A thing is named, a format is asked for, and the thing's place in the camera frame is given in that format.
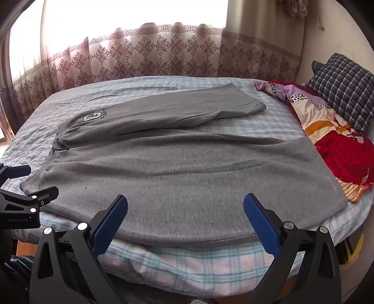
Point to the green headboard cushion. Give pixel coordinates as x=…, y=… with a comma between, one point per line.
x=316, y=66

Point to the yellow object beside bed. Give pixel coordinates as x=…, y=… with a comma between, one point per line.
x=349, y=250

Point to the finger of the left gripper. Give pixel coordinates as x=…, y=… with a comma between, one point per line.
x=12, y=172
x=13, y=202

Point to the patterned beige curtain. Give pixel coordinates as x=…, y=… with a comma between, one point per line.
x=30, y=74

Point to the dark plaid pillow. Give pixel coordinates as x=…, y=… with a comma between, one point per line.
x=347, y=87

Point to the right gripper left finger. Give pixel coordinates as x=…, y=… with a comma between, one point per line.
x=66, y=267

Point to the red floral quilt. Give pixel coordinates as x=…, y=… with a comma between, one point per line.
x=347, y=153

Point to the plaid bed sheet mattress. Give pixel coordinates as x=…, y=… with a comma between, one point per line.
x=211, y=272

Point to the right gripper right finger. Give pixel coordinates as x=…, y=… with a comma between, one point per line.
x=318, y=279

